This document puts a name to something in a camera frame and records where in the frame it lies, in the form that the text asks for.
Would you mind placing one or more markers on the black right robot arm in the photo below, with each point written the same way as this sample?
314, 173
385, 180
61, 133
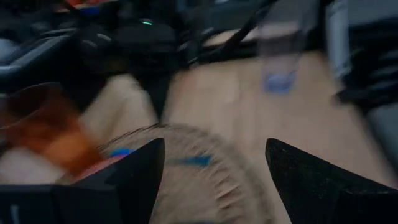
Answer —
93, 46

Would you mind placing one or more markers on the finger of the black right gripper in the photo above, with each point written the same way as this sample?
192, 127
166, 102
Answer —
157, 93

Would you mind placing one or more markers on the clear plastic cup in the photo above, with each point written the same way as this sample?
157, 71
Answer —
280, 59

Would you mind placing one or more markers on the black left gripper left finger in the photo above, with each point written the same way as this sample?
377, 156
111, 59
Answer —
133, 186

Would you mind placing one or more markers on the round woven straw placemat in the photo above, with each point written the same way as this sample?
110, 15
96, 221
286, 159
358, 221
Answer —
199, 193

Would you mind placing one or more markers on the red faceted plastic cup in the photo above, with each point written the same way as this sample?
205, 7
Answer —
46, 130

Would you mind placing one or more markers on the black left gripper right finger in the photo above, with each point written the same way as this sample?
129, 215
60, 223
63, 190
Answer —
311, 193

